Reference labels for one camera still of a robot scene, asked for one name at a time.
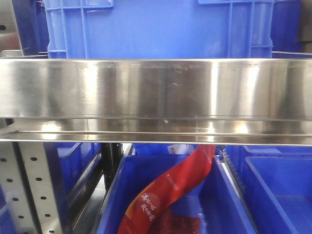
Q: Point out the stainless steel shelf rail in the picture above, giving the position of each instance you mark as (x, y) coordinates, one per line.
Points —
(210, 101)

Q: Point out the red printed snack bag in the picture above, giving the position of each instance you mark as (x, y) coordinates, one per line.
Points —
(161, 193)

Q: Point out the dark red mesh pouch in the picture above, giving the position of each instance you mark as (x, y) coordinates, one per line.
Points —
(170, 223)

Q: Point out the blue bin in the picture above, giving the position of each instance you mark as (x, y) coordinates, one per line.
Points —
(276, 184)
(214, 201)
(78, 161)

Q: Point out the blue bin left lower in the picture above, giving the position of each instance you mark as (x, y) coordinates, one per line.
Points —
(78, 161)

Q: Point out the large blue crate upper shelf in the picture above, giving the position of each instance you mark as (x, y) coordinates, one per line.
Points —
(159, 29)

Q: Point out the perforated steel rack upright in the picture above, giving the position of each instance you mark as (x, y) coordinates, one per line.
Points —
(31, 178)

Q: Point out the blue bin right lower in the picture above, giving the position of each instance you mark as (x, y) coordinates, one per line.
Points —
(276, 184)

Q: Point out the blue bin centre lower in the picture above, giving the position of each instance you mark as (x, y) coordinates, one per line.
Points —
(214, 201)

